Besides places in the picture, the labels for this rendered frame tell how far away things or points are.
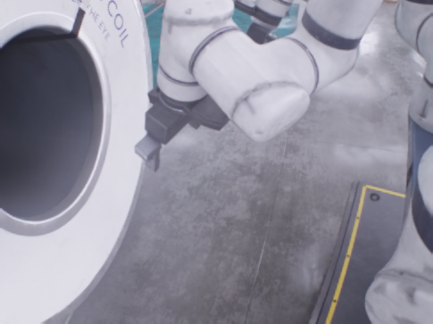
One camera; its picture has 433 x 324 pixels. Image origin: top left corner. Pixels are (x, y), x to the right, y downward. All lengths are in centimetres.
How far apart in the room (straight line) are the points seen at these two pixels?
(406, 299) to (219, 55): 31
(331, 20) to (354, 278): 77
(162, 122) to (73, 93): 65
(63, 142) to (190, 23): 85
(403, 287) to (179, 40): 35
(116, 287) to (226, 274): 45
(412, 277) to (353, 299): 73
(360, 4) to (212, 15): 17
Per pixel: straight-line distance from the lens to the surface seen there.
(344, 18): 41
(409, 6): 96
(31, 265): 92
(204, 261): 140
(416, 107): 91
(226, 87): 37
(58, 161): 116
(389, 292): 28
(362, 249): 108
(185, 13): 40
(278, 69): 38
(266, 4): 84
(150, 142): 57
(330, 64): 45
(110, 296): 141
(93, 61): 102
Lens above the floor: 119
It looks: 40 degrees down
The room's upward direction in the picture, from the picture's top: 6 degrees counter-clockwise
